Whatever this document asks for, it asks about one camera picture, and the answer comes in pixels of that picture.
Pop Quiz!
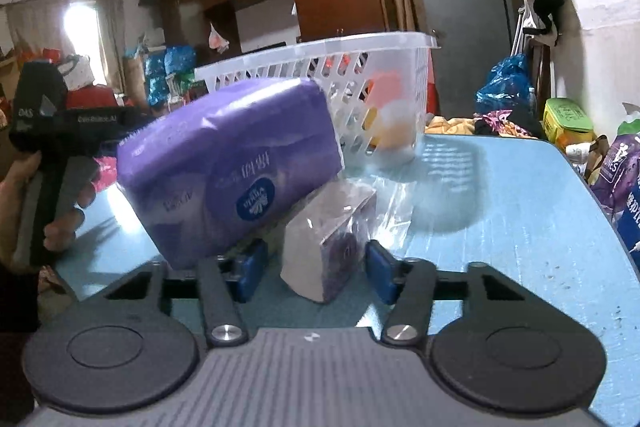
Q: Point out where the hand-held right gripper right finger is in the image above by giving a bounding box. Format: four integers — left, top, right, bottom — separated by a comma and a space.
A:
364, 241, 543, 348

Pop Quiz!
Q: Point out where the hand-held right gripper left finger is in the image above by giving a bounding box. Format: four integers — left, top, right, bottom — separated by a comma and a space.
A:
102, 239, 270, 349

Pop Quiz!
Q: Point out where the small clear-wrapped tissue pack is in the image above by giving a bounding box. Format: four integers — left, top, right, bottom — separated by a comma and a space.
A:
280, 181, 378, 304

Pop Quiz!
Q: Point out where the large purple tissue pack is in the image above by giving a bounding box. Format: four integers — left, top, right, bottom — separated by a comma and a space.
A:
116, 78, 346, 272

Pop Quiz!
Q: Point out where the white plastic basket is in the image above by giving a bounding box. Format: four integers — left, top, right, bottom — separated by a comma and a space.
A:
194, 32, 441, 168

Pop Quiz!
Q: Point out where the person's left hand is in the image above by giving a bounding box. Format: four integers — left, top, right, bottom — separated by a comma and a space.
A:
0, 152, 101, 294

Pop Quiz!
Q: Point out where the clear plastic bag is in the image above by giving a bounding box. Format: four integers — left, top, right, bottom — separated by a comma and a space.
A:
345, 177, 418, 258

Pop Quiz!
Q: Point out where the window curtain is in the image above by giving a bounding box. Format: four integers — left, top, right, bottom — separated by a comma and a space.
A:
4, 0, 127, 94

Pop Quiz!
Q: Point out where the shiny blue bag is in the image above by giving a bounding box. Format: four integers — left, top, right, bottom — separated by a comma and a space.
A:
144, 45, 197, 104

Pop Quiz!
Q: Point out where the yellow cloth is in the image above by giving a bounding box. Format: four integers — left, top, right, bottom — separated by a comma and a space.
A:
425, 116, 477, 136

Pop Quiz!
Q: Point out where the orange plastic cup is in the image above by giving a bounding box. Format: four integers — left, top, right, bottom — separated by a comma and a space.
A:
362, 72, 418, 148

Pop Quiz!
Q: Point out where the white and red hanging bag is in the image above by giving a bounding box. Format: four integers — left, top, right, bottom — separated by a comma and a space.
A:
208, 23, 231, 56

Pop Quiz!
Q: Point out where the dark patterned cloth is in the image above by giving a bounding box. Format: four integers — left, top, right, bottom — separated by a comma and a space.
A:
474, 110, 542, 138

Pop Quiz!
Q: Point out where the blue plastic bag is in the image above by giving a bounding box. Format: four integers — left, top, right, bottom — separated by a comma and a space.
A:
475, 54, 537, 118

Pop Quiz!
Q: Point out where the green lidded container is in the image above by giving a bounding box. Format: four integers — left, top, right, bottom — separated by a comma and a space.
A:
542, 98, 596, 145

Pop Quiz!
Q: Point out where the purple printed bag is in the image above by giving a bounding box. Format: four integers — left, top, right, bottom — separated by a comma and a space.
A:
590, 119, 640, 230

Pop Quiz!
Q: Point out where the grey door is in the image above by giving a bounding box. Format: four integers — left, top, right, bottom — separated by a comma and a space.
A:
407, 0, 517, 75

